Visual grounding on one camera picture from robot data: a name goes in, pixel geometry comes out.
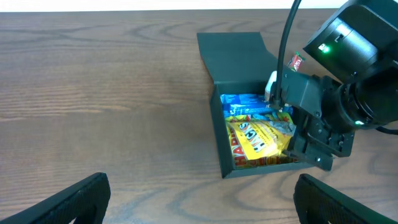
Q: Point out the red green chocolate bar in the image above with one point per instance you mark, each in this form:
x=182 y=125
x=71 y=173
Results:
x=296 y=61

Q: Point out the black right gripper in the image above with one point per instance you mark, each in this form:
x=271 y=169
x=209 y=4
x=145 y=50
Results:
x=315 y=140

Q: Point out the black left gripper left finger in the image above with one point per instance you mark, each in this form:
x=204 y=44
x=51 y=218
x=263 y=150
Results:
x=83 y=202

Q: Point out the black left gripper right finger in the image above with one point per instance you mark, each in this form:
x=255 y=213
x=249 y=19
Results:
x=317 y=203

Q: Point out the blue Oreo cookie pack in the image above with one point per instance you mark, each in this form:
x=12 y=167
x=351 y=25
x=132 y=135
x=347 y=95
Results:
x=244 y=104

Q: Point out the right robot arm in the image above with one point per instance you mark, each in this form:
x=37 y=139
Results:
x=358 y=46

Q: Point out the dark green gift box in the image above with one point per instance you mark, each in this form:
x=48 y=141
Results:
x=238 y=63

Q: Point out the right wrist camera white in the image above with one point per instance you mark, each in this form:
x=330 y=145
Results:
x=271 y=80

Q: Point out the yellow Hacks candy bag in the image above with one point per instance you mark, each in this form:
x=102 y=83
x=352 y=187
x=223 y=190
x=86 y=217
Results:
x=263 y=138

